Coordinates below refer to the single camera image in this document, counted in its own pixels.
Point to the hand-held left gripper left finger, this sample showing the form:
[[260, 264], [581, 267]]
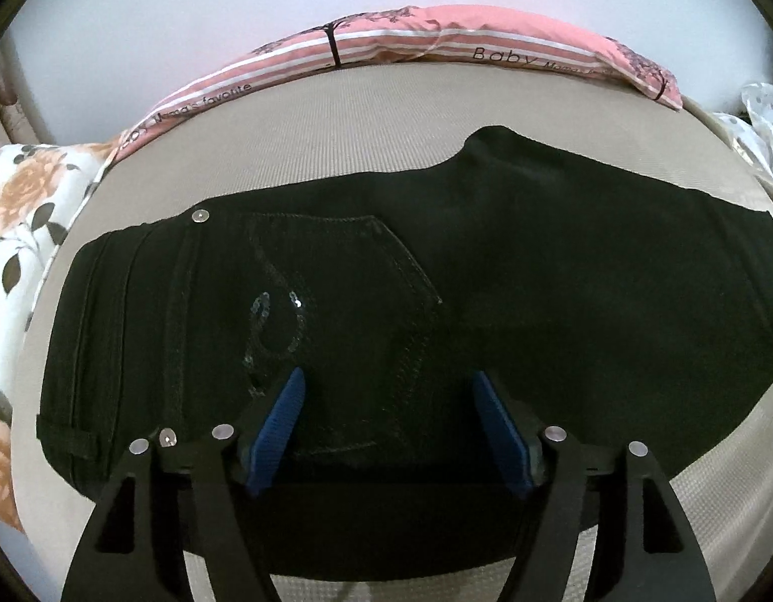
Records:
[[270, 439]]

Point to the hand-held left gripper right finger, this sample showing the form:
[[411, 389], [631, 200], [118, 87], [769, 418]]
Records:
[[502, 439]]

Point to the black pants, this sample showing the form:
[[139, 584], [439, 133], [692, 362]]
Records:
[[549, 276]]

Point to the beige bed mattress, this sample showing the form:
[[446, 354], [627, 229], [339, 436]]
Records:
[[298, 131]]

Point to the white floral pillow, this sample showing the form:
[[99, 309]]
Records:
[[22, 251]]

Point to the white dotted cloth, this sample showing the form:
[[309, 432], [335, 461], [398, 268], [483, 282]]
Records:
[[766, 119]]

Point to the pink striped tree-print pillow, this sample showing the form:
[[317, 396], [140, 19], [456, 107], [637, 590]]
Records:
[[411, 34]]

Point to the beige patterned curtain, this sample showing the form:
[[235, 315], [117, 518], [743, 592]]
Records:
[[10, 113]]

